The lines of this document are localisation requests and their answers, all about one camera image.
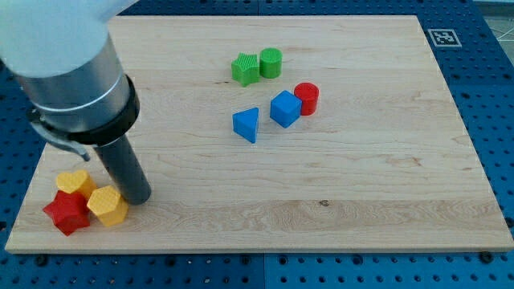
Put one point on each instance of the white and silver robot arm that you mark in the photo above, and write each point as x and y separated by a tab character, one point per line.
61	53

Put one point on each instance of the wooden board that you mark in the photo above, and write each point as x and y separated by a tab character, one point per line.
384	164

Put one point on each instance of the blue triangle block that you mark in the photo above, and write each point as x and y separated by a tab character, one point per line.
246	123

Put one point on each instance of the blue cube block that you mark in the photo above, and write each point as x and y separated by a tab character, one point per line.
285	109

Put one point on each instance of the red cylinder block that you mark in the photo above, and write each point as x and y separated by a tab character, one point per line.
308	93

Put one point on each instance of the green star block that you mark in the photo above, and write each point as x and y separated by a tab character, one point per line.
245	69

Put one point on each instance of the green cylinder block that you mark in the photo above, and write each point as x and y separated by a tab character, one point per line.
270	62

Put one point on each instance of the dark grey cylindrical pointer tool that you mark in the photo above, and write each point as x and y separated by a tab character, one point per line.
124	169

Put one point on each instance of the yellow hexagon block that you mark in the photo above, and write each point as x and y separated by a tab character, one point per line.
108	205

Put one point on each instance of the yellow heart block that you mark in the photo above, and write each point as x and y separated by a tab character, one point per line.
79	181

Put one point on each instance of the red star block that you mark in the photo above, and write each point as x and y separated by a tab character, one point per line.
68	212

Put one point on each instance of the black and white fiducial tag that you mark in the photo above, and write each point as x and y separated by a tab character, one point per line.
444	38

